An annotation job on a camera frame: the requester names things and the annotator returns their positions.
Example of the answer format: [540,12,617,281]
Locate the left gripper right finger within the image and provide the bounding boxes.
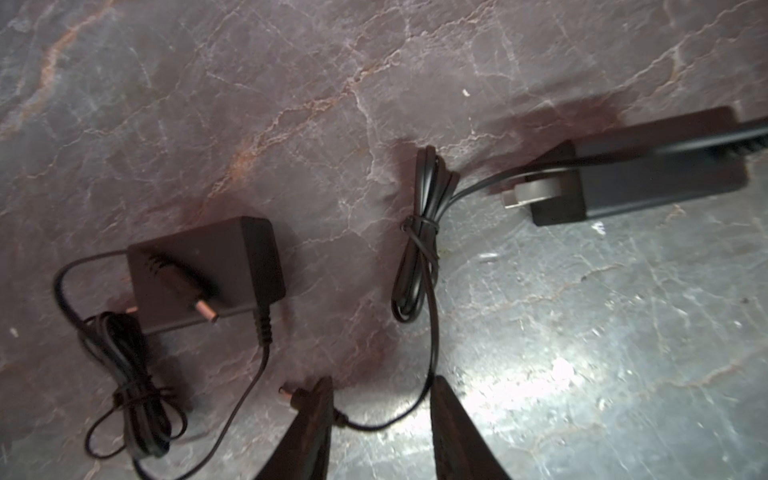
[430,376,511,480]

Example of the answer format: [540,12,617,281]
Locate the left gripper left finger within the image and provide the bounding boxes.
[255,377,335,480]

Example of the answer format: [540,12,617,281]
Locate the black power adapter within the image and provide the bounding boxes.
[278,106,768,433]
[52,216,286,479]

